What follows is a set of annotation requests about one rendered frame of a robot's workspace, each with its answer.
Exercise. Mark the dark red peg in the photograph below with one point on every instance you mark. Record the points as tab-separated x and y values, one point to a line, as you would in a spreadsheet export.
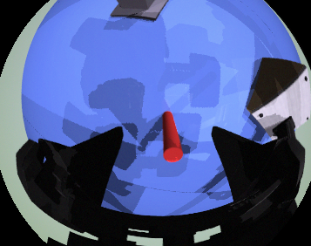
172	151

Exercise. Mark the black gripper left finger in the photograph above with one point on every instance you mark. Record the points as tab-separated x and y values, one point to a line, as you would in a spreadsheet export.
89	163

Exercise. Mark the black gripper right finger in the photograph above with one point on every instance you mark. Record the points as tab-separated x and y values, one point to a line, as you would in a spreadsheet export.
243	159

